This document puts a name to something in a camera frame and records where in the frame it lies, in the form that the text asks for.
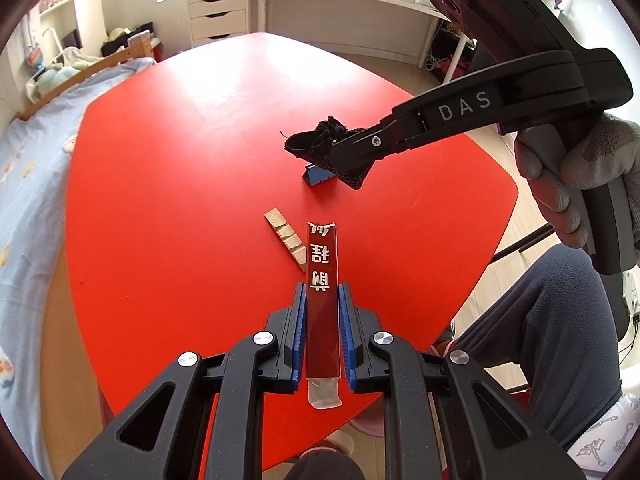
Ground person's leg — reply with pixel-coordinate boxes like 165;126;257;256
287;451;368;480
432;247;625;453

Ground wooden bed frame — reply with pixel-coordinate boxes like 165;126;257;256
17;31;153;122

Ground tangle of cables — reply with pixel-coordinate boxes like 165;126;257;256
425;25;481;83

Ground black bag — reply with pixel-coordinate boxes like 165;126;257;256
100;22;156;58

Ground dark red torn carton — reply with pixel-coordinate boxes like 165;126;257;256
305;221;343;408

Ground white curved desk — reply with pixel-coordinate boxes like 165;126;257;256
247;0;453;68

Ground white printed cloth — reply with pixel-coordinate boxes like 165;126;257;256
565;392;640;476

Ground red table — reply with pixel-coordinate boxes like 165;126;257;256
65;32;519;471

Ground pink waste bin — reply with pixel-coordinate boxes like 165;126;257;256
350;400;388;441

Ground person's slipper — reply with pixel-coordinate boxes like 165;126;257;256
299;427;357;461
429;321;457;358

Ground black chair frame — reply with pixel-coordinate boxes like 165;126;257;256
487;224;557;263

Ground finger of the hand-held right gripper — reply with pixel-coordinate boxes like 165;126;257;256
327;118;417;190

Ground person's right slipper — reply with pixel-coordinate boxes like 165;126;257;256
429;321;457;358

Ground person's left slipper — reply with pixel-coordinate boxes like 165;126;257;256
299;427;357;461

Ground white drawer cabinet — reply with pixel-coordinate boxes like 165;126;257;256
186;0;251;50

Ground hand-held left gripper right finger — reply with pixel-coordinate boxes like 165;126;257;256
339;283;588;480

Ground bed with blue sheet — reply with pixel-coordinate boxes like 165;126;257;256
0;55;157;466

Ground light blue plush toy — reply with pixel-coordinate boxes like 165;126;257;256
27;62;88;98

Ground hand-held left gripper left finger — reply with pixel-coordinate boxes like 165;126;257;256
60;282;307;480

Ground person's right hand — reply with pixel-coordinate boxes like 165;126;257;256
514;112;640;251

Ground person's left leg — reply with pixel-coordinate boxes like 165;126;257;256
287;451;368;480

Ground tan wooden block strip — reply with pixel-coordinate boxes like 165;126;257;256
264;206;308;272

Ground small blue box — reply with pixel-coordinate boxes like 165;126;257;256
304;162;337;187

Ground person's right leg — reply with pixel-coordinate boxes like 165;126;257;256
432;247;625;453

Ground white shelf unit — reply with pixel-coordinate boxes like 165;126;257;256
27;0;83;68

